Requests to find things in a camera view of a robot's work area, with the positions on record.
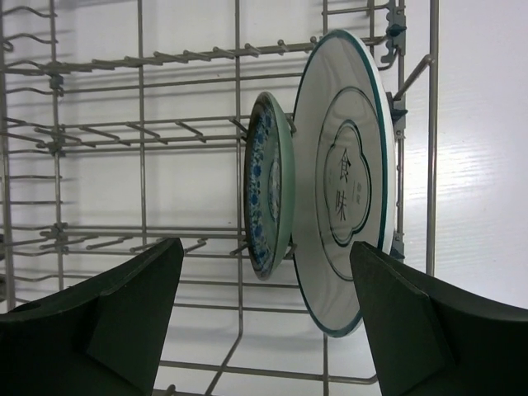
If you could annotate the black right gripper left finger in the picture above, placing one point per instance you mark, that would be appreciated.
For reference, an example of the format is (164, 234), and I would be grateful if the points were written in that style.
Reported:
(102, 336)

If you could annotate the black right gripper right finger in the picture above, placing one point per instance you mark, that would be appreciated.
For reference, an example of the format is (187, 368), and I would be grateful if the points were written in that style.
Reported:
(429, 337)

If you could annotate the white plate teal rim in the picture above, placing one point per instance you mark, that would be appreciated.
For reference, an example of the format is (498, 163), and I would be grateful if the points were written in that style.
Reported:
(345, 176)

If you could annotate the blue floral green plate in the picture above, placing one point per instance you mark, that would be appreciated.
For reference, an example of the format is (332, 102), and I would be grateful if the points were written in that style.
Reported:
(268, 185)

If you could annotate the grey wire dish rack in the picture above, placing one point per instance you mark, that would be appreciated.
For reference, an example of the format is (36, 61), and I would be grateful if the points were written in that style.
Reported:
(83, 189)

